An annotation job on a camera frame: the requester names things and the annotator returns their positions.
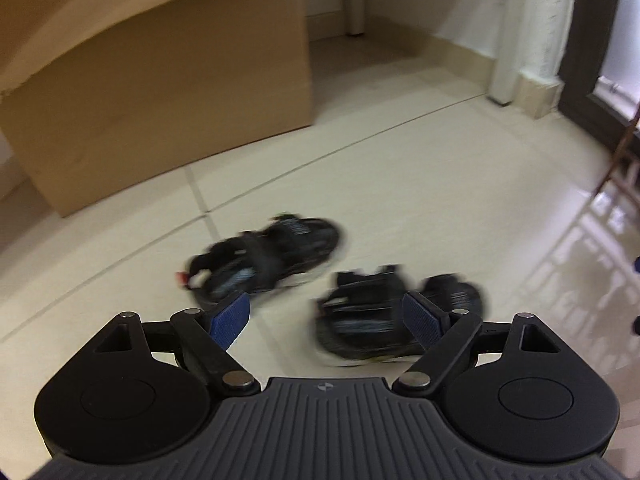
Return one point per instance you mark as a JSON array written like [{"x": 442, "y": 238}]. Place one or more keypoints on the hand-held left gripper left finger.
[{"x": 232, "y": 317}]

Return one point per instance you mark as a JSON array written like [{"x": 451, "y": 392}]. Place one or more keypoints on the wooden shoe rack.
[{"x": 622, "y": 160}]

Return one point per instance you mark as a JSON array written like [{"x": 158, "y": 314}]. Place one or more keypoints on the cardboard box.
[{"x": 150, "y": 85}]

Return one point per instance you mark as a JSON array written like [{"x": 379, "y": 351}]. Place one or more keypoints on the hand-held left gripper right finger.
[{"x": 420, "y": 320}]

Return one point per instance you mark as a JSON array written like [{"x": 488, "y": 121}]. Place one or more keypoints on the black sport sandal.
[
  {"x": 365, "y": 320},
  {"x": 280, "y": 255}
]

